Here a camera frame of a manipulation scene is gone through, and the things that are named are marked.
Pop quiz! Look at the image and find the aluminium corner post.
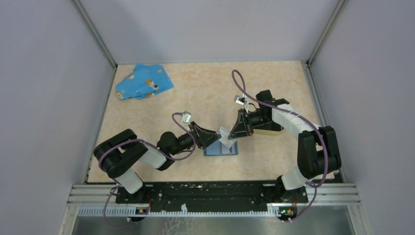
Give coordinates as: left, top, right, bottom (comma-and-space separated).
307, 0, 349, 68
70, 0, 117, 69

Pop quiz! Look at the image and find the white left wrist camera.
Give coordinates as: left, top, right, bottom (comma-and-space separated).
181, 111, 191, 125

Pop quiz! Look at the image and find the gold oval tray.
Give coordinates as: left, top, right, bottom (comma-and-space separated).
254, 128, 284, 136

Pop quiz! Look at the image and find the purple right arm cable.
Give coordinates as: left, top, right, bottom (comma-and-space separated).
231, 69, 329, 223

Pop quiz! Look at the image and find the white credit card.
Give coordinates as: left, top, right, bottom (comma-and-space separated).
218, 127, 237, 148

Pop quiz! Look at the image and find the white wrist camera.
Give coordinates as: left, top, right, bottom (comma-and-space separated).
234, 94, 249, 113
181, 111, 191, 125

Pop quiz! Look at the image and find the left aluminium corner post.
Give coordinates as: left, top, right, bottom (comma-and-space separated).
70, 0, 117, 69

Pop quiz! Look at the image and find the right aluminium corner post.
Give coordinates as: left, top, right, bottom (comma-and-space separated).
307, 0, 349, 68

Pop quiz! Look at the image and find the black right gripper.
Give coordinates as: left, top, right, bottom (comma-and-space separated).
228, 108, 271, 140

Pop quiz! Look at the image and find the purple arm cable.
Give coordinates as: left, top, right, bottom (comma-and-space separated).
231, 69, 329, 223
98, 112, 197, 228

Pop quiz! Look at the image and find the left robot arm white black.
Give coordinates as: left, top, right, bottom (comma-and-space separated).
93, 121, 221, 203

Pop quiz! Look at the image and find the blue patterned cloth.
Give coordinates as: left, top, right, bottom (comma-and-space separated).
115, 63, 174, 100

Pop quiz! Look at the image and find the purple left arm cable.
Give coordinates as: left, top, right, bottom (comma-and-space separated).
98, 112, 197, 228

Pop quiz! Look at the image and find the blue card holder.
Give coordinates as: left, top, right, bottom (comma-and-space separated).
204, 141, 238, 157

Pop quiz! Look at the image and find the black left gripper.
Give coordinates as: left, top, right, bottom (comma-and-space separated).
170, 121, 222, 156

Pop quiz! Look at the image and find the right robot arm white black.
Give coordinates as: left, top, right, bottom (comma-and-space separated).
228, 90, 341, 202

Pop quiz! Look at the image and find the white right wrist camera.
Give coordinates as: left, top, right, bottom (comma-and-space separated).
234, 94, 249, 113

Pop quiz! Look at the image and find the white cable duct strip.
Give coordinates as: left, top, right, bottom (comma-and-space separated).
78, 205, 281, 217

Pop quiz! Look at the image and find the aluminium frame rail front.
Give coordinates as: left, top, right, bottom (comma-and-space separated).
68, 181, 361, 217

